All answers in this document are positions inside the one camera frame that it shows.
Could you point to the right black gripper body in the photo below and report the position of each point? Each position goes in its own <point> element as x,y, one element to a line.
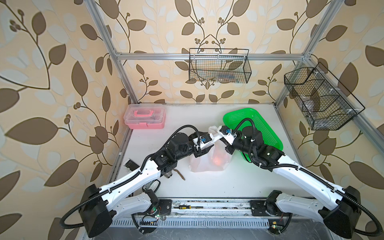
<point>236,146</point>

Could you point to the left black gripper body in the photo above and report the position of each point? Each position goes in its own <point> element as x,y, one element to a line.
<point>197,153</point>

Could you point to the white printed plastic bag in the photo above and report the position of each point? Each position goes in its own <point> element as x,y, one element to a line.
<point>216,160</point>

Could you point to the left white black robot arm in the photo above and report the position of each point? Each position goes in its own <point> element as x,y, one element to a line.
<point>100,205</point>

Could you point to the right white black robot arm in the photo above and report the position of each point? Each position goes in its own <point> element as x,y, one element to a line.
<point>340,209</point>

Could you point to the green plastic basket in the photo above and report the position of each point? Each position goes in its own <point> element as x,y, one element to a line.
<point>232,119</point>

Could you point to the yellow black screwdriver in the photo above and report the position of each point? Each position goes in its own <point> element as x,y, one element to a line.
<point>189,207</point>

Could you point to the pink plastic storage box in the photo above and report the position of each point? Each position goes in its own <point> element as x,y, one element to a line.
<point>145,116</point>

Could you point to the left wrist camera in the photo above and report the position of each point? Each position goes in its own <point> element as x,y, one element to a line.
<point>206,141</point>

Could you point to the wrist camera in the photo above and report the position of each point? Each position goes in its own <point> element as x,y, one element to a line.
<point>206,141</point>
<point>228,134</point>

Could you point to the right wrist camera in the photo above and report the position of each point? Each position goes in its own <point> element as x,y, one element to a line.
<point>228,134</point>

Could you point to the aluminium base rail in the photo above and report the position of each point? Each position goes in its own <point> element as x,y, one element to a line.
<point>217,213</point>

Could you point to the rear black wire basket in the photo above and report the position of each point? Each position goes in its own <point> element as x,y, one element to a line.
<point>219,65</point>

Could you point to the side black wire basket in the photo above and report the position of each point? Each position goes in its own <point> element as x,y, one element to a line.
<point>325,102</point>

